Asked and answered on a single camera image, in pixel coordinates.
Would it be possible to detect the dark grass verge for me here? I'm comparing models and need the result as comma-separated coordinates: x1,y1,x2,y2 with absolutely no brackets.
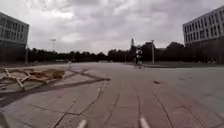
143,61,224,70

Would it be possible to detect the thin lamp pole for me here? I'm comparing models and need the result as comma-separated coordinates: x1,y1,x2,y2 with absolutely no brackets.
50,38,57,62

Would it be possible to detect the pale lamp pole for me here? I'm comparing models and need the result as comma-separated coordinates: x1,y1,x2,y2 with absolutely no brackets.
149,39,156,65

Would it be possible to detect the distant tower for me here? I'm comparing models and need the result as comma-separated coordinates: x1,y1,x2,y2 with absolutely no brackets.
130,37,136,51

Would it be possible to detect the stony planting bed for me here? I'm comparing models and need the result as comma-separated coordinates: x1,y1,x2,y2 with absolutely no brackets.
0,67,67,92

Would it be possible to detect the person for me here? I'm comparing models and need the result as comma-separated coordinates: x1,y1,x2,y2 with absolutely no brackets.
134,46,146,70

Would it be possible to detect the white multi-storey building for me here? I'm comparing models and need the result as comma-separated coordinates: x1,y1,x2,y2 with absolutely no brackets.
182,5,224,46

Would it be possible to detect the robot's own part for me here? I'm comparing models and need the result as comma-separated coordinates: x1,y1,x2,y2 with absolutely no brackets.
77,118,88,128
139,116,151,128

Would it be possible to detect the row of dark trees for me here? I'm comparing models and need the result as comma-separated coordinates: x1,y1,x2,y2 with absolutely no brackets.
0,39,224,64

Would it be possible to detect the grey building with dark windows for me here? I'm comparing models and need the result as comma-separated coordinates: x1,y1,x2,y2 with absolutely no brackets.
0,11,30,51

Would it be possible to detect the grey paved plaza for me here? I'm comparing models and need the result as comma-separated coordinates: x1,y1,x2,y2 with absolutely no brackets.
0,61,224,128

